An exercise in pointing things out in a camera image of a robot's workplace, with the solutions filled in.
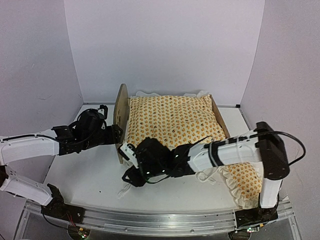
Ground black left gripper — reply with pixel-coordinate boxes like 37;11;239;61
82;124;123;151

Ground white cushion tie cords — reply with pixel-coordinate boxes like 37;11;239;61
194;167;226;186
116;182;133;200

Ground wooden pet bed frame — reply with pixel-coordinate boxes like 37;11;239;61
113;83;230;150

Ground duck print ruffled cushion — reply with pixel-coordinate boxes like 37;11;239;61
122;89;226;176

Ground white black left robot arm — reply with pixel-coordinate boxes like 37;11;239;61
0;105;124;219

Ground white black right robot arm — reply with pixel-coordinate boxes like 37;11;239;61
118;121;292;227

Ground small duck print pillow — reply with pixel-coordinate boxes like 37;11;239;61
219;162;263;210

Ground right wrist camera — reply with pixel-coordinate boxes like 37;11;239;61
118;142;139;169

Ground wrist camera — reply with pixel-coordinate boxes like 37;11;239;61
118;142;139;169
97;104;109;121

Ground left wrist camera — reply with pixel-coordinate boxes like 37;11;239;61
97;104;109;121

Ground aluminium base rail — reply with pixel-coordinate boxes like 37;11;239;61
14;200;302;240

